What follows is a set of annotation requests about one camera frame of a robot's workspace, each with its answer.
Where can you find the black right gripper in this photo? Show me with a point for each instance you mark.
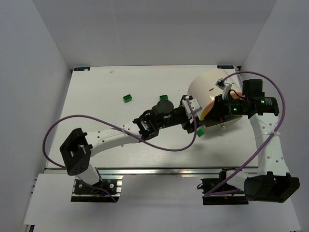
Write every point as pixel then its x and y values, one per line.
pixel 216 111

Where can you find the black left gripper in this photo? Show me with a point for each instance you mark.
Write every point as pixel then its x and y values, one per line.
pixel 189 120

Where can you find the green lego brick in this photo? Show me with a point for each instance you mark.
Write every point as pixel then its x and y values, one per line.
pixel 127 98
pixel 163 97
pixel 200 132

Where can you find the salmon orange top drawer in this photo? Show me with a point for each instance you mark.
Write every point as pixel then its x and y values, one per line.
pixel 208 108

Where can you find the olive green bottom drawer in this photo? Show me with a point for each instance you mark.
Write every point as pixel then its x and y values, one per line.
pixel 213 121

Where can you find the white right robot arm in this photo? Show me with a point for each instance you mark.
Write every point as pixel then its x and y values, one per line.
pixel 273 181

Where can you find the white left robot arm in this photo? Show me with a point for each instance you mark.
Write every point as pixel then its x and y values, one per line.
pixel 80 146

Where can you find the cream cylindrical drawer cabinet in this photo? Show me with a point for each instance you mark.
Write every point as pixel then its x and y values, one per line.
pixel 203 87

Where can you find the blue label sticker right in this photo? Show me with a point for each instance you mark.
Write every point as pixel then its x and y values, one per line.
pixel 225 66

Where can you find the blue label sticker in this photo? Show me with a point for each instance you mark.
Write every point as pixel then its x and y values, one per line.
pixel 225 66
pixel 81 69

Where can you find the blue label sticker left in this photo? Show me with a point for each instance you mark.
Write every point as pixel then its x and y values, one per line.
pixel 81 69

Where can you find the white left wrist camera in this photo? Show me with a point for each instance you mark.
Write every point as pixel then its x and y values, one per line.
pixel 191 105

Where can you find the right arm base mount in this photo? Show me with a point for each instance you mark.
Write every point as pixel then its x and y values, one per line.
pixel 224 195

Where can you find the aluminium table front rail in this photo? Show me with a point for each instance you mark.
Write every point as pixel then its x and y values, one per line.
pixel 102 171

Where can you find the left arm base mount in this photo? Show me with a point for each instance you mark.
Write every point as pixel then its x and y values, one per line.
pixel 108 190

